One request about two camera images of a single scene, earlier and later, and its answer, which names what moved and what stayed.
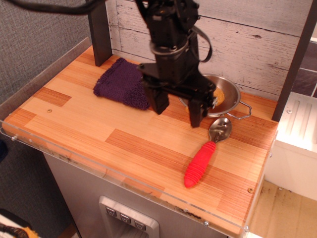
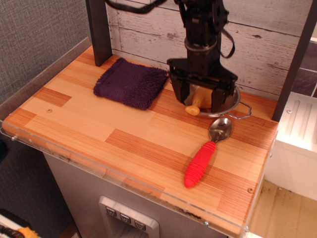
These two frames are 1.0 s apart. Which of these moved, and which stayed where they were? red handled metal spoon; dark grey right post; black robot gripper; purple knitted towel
Moved: black robot gripper
Stayed: purple knitted towel; red handled metal spoon; dark grey right post
